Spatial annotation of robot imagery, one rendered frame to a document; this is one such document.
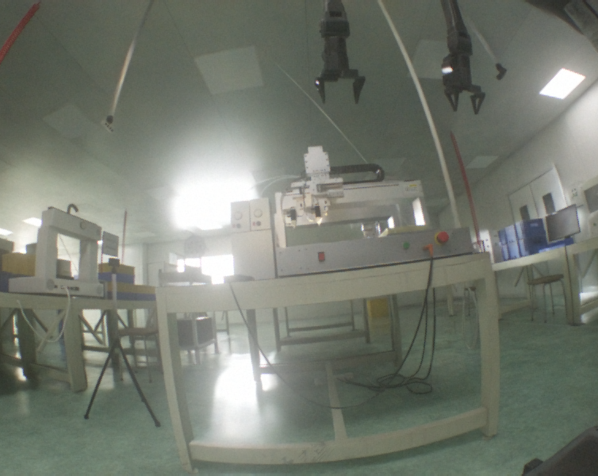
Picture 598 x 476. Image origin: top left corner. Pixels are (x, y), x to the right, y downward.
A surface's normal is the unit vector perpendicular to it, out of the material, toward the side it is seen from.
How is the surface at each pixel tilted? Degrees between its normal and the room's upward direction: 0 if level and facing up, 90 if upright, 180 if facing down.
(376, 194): 90
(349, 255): 90
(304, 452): 90
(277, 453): 90
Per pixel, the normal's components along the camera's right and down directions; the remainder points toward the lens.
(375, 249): -0.06, -0.20
